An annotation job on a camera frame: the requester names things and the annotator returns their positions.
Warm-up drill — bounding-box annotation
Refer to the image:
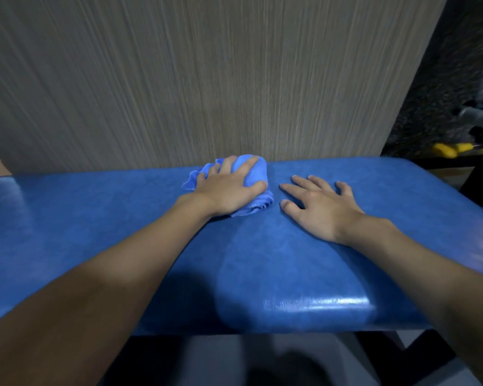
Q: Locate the person's left hand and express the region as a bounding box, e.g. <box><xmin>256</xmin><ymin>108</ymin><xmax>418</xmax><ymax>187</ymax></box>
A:
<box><xmin>177</xmin><ymin>155</ymin><xmax>269</xmax><ymax>218</ymax></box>

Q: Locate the person's right hand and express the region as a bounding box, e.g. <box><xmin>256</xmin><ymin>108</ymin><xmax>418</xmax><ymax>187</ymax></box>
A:
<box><xmin>279</xmin><ymin>174</ymin><xmax>365</xmax><ymax>246</ymax></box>

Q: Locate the blue microfibre cloth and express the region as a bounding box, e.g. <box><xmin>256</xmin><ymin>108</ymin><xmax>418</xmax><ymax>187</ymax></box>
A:
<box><xmin>181</xmin><ymin>154</ymin><xmax>274</xmax><ymax>218</ymax></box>

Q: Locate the blue bench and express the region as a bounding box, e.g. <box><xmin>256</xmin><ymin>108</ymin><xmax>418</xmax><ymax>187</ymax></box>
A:
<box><xmin>0</xmin><ymin>157</ymin><xmax>483</xmax><ymax>386</ymax></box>

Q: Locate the person's right forearm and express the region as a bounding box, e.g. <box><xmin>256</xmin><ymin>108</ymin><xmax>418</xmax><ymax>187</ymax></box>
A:
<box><xmin>346</xmin><ymin>214</ymin><xmax>483</xmax><ymax>386</ymax></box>

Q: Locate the person's left forearm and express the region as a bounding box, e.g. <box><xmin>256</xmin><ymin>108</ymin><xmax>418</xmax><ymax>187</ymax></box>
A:
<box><xmin>0</xmin><ymin>196</ymin><xmax>214</xmax><ymax>386</ymax></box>

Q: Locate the yellow adjustment pin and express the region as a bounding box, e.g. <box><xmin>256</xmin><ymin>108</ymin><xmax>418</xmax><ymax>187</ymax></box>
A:
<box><xmin>433</xmin><ymin>142</ymin><xmax>483</xmax><ymax>159</ymax></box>

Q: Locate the black exercise machine frame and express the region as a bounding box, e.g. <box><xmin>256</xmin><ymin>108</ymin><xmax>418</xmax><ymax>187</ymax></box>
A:
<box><xmin>420</xmin><ymin>98</ymin><xmax>483</xmax><ymax>207</ymax></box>

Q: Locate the grey handle grip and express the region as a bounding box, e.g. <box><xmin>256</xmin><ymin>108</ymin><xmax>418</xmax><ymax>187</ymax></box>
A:
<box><xmin>458</xmin><ymin>107</ymin><xmax>483</xmax><ymax>133</ymax></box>

